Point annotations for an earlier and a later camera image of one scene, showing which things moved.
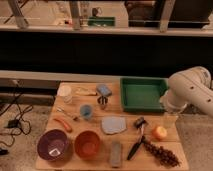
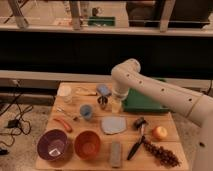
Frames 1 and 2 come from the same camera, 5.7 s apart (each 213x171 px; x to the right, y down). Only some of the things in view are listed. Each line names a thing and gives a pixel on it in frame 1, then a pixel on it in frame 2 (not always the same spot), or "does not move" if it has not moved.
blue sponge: [104, 89] does not move
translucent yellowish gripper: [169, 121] -> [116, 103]
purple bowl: [52, 144] does not move
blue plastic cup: [86, 111] does not move
